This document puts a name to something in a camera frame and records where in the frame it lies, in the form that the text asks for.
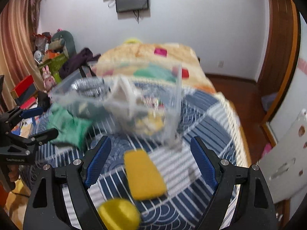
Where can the clear plastic storage bin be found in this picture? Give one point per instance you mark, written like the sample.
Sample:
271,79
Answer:
153,80

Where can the pink striped curtain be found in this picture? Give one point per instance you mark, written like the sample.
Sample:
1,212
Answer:
19,24

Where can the red and navy boxes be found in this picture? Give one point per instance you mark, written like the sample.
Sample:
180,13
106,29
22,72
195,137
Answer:
25,93

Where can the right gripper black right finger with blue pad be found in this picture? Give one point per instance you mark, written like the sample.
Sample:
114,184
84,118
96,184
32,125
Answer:
254,208

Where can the yellow floral fabric scrunchie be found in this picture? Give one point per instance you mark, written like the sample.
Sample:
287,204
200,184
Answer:
151,122

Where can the yellow round sponge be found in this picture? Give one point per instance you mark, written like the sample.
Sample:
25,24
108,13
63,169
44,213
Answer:
119,214

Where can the wooden door frame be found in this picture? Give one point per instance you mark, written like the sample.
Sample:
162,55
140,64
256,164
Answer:
280,59

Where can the small wall monitor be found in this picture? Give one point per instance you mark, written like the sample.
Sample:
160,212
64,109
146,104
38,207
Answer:
131,5

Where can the beige plush patchwork blanket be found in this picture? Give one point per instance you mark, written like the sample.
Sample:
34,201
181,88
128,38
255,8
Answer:
167,55

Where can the navy white patterned bedspread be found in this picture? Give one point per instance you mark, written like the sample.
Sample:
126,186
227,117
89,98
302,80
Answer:
208,116

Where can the yellow rectangular sponge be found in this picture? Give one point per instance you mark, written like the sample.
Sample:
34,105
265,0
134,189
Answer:
144,180

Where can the dark purple clothing pile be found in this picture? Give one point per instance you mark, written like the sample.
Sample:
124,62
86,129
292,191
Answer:
78,60

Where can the pink bunny plush toy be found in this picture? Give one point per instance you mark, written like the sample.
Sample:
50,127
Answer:
48,79

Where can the green toy box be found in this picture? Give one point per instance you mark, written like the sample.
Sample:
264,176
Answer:
54,65

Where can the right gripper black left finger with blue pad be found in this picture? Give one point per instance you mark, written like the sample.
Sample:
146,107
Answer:
46,208

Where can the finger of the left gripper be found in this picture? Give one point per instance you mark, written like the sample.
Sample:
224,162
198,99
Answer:
11,118
39,138

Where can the green knit cloth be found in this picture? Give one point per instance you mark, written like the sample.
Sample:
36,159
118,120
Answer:
71,130

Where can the white fabric pouch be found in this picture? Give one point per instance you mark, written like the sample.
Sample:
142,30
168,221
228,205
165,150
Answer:
124,101

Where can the grey green dinosaur plush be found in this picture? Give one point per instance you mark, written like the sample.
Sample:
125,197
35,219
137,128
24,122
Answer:
63,42

